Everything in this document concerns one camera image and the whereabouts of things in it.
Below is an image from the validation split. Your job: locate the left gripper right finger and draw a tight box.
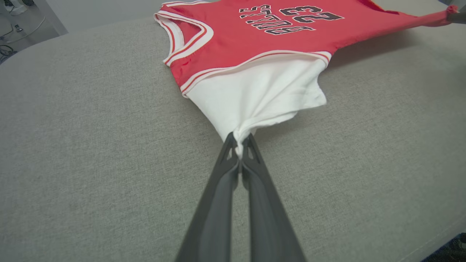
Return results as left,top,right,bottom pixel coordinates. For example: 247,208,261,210
240,134,307,262

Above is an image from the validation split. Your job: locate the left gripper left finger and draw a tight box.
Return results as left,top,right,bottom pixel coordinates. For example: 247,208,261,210
175,132,241,262

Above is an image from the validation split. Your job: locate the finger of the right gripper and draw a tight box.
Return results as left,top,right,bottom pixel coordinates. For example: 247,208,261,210
447,12,466,25

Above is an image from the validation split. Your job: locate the red and white basketball jersey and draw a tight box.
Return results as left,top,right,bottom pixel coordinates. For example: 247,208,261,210
154,0,460,159

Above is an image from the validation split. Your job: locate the grey partition panel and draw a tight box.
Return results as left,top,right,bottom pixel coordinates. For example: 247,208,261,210
46,0,168,36

